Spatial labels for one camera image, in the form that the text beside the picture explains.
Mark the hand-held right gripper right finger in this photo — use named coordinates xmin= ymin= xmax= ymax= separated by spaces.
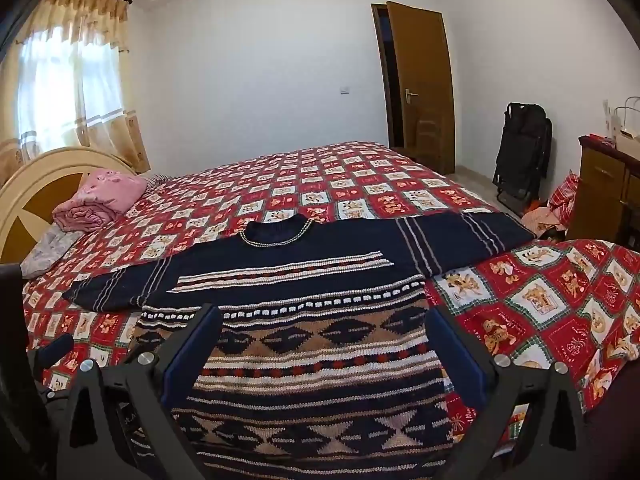
xmin=424 ymin=305 xmax=588 ymax=480

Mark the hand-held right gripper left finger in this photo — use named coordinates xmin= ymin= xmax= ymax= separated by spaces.
xmin=55 ymin=303 xmax=223 ymax=480

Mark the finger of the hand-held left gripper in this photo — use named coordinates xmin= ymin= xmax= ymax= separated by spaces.
xmin=27 ymin=332 xmax=76 ymax=391

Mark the navy patterned knit sweater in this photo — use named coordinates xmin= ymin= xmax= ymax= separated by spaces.
xmin=62 ymin=212 xmax=536 ymax=480

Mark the pile of clothes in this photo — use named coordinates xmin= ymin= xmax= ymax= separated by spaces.
xmin=520 ymin=202 xmax=568 ymax=241

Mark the grey floral pillow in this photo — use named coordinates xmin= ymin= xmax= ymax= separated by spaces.
xmin=20 ymin=222 xmax=83 ymax=278

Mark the pink folded blanket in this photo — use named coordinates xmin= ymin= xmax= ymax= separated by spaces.
xmin=52 ymin=169 xmax=148 ymax=233

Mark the cream and brown headboard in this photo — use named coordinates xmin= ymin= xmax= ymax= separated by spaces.
xmin=0 ymin=146 xmax=138 ymax=266

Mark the red plaid bag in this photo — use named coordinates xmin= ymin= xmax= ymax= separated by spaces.
xmin=547 ymin=170 xmax=581 ymax=223

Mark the red printed bedspread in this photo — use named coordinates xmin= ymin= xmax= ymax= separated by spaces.
xmin=22 ymin=141 xmax=640 ymax=461

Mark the brown wooden cabinet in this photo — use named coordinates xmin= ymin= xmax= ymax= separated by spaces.
xmin=567 ymin=135 xmax=640 ymax=251

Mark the beige patterned curtain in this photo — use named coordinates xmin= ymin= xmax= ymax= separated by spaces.
xmin=0 ymin=0 xmax=151 ymax=176

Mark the black folding chair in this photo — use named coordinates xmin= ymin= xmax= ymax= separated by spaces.
xmin=492 ymin=102 xmax=553 ymax=206

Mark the white paper bag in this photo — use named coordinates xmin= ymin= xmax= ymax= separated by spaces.
xmin=602 ymin=95 xmax=640 ymax=148

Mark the brown wooden door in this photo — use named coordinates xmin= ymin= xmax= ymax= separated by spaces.
xmin=386 ymin=1 xmax=456 ymax=175

